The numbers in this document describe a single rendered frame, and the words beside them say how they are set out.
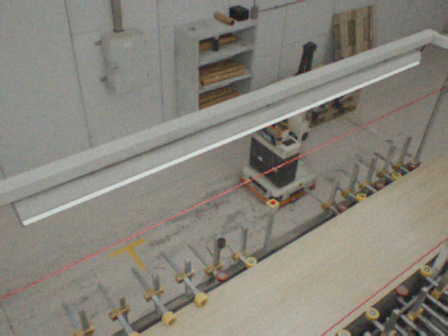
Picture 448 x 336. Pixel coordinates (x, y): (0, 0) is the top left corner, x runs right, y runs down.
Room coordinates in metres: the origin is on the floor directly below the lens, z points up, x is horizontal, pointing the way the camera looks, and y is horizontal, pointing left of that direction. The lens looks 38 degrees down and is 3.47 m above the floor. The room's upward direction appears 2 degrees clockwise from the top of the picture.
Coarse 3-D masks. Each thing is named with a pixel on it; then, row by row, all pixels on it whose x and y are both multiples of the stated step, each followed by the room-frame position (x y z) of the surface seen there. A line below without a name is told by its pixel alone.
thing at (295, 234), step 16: (368, 192) 3.19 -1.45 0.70; (336, 208) 2.95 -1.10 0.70; (304, 224) 2.74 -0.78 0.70; (320, 224) 2.77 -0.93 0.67; (288, 240) 2.54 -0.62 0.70; (256, 256) 2.36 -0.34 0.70; (240, 272) 2.22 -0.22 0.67; (208, 288) 2.04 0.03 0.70; (176, 304) 1.89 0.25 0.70; (144, 320) 1.75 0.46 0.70; (160, 320) 1.78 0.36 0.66
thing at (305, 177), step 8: (248, 168) 4.02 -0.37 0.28; (304, 168) 4.06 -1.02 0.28; (240, 176) 4.07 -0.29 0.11; (256, 176) 3.89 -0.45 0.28; (264, 176) 3.88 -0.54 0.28; (296, 176) 3.90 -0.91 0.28; (304, 176) 3.91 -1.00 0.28; (312, 176) 3.93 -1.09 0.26; (248, 184) 3.93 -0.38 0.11; (264, 184) 3.75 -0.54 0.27; (272, 184) 3.75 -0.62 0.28; (288, 184) 3.76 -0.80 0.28; (296, 184) 3.78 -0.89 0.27; (304, 184) 3.84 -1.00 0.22; (312, 184) 3.93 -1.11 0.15; (256, 192) 3.81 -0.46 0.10; (272, 192) 3.64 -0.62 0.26; (280, 192) 3.64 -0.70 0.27; (288, 192) 3.69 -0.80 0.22; (296, 192) 3.77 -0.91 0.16; (304, 192) 3.85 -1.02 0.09; (264, 200) 3.70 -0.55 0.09; (280, 200) 3.64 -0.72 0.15; (288, 200) 3.70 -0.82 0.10
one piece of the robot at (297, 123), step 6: (300, 114) 4.04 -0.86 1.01; (306, 114) 4.10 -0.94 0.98; (288, 120) 4.18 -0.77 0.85; (294, 120) 4.12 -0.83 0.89; (300, 120) 4.06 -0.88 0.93; (306, 120) 4.12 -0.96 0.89; (294, 126) 4.10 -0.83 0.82; (300, 126) 4.04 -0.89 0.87; (306, 126) 4.06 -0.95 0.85; (294, 132) 4.08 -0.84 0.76; (300, 132) 4.03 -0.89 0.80; (306, 132) 4.07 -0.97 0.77; (300, 138) 4.02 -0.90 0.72; (306, 138) 4.08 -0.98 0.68
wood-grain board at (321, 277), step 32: (384, 192) 2.96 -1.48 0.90; (416, 192) 2.98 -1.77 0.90; (352, 224) 2.56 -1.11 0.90; (384, 224) 2.57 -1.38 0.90; (416, 224) 2.58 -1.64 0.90; (288, 256) 2.20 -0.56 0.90; (320, 256) 2.21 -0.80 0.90; (352, 256) 2.22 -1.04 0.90; (384, 256) 2.23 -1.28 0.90; (416, 256) 2.24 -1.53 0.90; (224, 288) 1.89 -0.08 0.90; (256, 288) 1.90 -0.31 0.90; (288, 288) 1.91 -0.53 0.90; (320, 288) 1.92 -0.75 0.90; (352, 288) 1.93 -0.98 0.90; (192, 320) 1.64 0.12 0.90; (224, 320) 1.65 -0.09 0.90; (256, 320) 1.65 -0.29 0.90; (288, 320) 1.66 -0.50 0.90; (320, 320) 1.67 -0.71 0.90; (352, 320) 1.68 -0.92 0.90
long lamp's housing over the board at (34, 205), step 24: (360, 72) 2.26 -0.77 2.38; (384, 72) 2.34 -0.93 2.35; (312, 96) 1.99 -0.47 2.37; (240, 120) 1.73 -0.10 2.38; (264, 120) 1.78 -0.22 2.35; (168, 144) 1.52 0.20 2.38; (192, 144) 1.55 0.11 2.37; (120, 168) 1.35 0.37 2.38; (144, 168) 1.39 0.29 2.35; (48, 192) 1.20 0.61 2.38; (72, 192) 1.22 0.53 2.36; (96, 192) 1.26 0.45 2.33; (24, 216) 1.10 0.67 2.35
